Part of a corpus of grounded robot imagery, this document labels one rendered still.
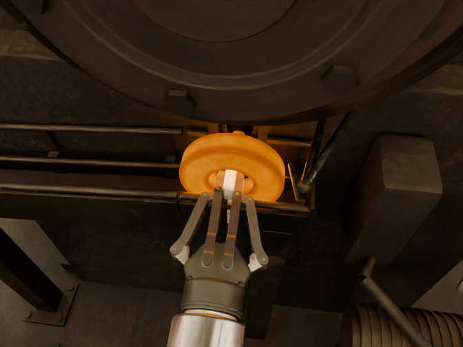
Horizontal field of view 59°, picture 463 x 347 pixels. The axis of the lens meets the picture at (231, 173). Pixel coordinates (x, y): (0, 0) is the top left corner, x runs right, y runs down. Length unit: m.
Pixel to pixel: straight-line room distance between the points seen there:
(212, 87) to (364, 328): 0.54
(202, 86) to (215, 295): 0.26
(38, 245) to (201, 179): 0.98
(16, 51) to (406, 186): 0.55
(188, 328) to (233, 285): 0.07
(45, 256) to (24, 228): 0.14
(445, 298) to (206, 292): 1.06
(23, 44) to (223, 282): 0.42
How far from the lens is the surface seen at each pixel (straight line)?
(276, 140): 0.61
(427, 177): 0.58
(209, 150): 0.54
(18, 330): 1.41
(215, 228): 0.54
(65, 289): 1.39
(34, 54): 0.63
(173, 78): 0.32
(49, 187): 0.70
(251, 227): 0.54
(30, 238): 1.53
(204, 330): 0.47
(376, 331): 0.75
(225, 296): 0.48
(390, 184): 0.55
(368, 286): 0.70
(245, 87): 0.31
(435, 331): 0.79
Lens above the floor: 1.22
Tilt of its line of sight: 54 degrees down
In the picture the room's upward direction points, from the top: straight up
